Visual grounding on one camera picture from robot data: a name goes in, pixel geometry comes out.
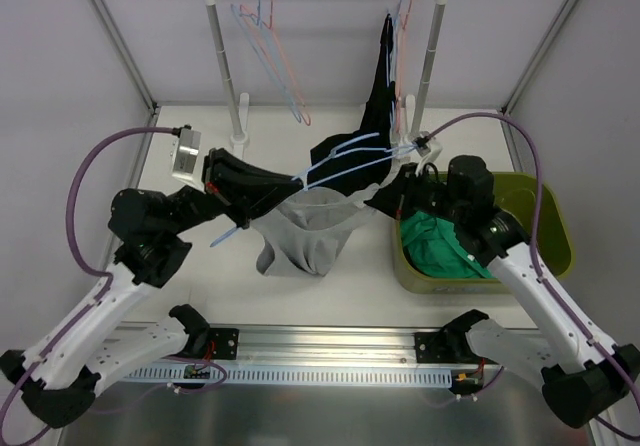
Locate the light blue wire hanger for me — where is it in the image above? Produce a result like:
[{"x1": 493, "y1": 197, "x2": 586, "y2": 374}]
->
[{"x1": 229, "y1": 0, "x2": 309, "y2": 126}]

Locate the white clothes rack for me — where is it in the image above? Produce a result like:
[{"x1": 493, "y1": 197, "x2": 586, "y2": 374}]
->
[{"x1": 204, "y1": 0, "x2": 448, "y2": 155}]

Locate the pink hanger far right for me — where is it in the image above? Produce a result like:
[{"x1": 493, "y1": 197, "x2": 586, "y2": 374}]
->
[{"x1": 395, "y1": 0, "x2": 413, "y2": 135}]

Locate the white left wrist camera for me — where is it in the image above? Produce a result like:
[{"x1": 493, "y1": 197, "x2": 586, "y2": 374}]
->
[{"x1": 170, "y1": 125, "x2": 201, "y2": 188}]

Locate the black tank top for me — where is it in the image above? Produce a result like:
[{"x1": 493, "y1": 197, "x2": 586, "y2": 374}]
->
[{"x1": 306, "y1": 16, "x2": 395, "y2": 199}]

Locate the olive green plastic basin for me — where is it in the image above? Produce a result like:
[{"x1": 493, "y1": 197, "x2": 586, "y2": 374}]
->
[{"x1": 392, "y1": 172, "x2": 573, "y2": 294}]

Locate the white slotted cable duct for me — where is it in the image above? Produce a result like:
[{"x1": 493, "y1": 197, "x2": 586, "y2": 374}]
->
[{"x1": 125, "y1": 362, "x2": 453, "y2": 389}]

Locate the green tank top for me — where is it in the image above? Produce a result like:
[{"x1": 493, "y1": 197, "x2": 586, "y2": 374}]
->
[{"x1": 400, "y1": 212, "x2": 493, "y2": 280}]

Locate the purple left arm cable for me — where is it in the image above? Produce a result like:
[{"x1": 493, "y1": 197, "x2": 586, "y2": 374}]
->
[{"x1": 0, "y1": 126, "x2": 229, "y2": 446}]

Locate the pink wire hanger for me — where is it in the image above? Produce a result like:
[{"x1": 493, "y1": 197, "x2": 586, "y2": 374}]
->
[{"x1": 239, "y1": 0, "x2": 314, "y2": 126}]

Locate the aluminium mounting rail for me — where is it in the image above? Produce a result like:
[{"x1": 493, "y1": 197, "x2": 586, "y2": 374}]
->
[{"x1": 99, "y1": 321, "x2": 566, "y2": 367}]

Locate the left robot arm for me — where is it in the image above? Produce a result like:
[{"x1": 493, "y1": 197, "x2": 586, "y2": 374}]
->
[{"x1": 1, "y1": 149, "x2": 304, "y2": 429}]

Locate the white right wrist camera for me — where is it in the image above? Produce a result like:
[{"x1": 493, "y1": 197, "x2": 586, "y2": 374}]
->
[{"x1": 413, "y1": 133, "x2": 443, "y2": 176}]

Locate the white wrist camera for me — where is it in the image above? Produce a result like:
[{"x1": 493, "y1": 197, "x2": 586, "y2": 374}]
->
[
  {"x1": 170, "y1": 125, "x2": 201, "y2": 188},
  {"x1": 413, "y1": 133, "x2": 443, "y2": 176}
]

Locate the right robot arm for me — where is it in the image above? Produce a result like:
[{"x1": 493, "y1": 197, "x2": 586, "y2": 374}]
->
[{"x1": 367, "y1": 155, "x2": 639, "y2": 428}]

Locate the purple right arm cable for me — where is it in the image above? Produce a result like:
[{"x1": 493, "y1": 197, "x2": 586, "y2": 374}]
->
[{"x1": 414, "y1": 111, "x2": 640, "y2": 440}]

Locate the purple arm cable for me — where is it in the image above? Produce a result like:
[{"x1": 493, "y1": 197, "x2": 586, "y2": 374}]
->
[
  {"x1": 414, "y1": 111, "x2": 640, "y2": 440},
  {"x1": 0, "y1": 126, "x2": 229, "y2": 446}
]

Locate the grey tank top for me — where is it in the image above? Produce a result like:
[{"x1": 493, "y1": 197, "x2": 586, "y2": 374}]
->
[{"x1": 252, "y1": 159, "x2": 397, "y2": 277}]

